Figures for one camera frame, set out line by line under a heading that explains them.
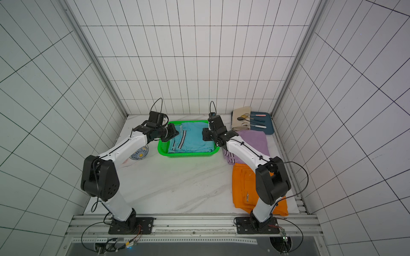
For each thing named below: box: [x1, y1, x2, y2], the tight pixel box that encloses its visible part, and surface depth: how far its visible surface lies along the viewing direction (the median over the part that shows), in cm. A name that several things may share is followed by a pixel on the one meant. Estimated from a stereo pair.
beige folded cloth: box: [231, 106, 252, 132], surface depth 120 cm
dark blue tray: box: [250, 111, 275, 135], surface depth 117 cm
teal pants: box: [167, 121, 215, 154], surface depth 99 cm
